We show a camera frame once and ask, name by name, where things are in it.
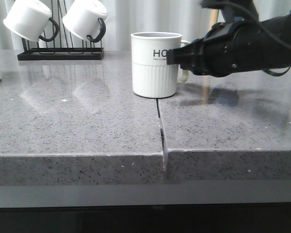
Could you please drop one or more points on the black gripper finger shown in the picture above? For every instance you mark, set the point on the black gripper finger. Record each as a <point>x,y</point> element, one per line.
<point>190,54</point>

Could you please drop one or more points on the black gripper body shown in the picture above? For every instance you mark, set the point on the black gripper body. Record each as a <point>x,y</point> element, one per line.
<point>230,48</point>

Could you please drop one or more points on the white ribbed HOME cup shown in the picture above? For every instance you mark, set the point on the white ribbed HOME cup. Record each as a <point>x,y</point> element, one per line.
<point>152,77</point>

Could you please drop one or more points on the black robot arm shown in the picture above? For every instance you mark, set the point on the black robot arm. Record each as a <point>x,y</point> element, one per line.
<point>276,38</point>

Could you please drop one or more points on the wooden mug tree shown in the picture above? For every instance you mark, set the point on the wooden mug tree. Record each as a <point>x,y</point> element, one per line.
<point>214,13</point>

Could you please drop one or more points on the right white hanging mug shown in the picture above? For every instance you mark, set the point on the right white hanging mug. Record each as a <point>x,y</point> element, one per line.
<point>86,20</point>

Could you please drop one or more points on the white hanging mug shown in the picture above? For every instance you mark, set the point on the white hanging mug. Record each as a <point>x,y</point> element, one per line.
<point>86,20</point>
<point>29,18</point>

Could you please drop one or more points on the left white hanging mug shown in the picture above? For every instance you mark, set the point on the left white hanging mug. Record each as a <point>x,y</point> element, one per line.
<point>29,18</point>

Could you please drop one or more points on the black wire mug rack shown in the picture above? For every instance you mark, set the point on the black wire mug rack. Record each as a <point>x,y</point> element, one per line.
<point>65,46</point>

